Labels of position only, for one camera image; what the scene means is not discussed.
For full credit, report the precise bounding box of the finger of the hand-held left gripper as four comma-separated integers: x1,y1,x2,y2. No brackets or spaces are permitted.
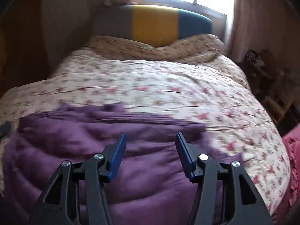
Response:
0,121,12,137

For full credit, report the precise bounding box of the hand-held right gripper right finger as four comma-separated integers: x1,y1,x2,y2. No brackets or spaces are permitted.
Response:
176,132,274,225

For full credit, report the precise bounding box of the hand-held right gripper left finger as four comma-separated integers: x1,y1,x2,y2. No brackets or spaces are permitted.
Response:
28,132,127,225

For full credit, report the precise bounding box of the purple puffer jacket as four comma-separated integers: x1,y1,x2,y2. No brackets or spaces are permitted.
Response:
4,103,243,225

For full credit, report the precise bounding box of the floral bed quilt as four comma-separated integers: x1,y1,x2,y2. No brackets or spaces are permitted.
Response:
0,35,291,217

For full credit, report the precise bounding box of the brown wooden wardrobe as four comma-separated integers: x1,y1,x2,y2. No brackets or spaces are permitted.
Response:
0,2,51,94

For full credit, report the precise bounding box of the rattan chair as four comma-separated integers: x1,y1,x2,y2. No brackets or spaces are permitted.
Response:
261,91,294,126

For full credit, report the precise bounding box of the pink ruffled blanket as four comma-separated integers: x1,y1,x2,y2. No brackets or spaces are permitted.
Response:
281,129,300,208

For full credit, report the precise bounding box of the cluttered wooden desk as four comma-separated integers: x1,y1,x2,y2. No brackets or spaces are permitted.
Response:
244,49,276,81

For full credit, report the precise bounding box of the grey yellow teal headboard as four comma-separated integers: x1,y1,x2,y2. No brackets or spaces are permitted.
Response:
93,4,213,48

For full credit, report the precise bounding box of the long floral curtain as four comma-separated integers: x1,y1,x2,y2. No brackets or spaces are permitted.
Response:
224,0,278,63

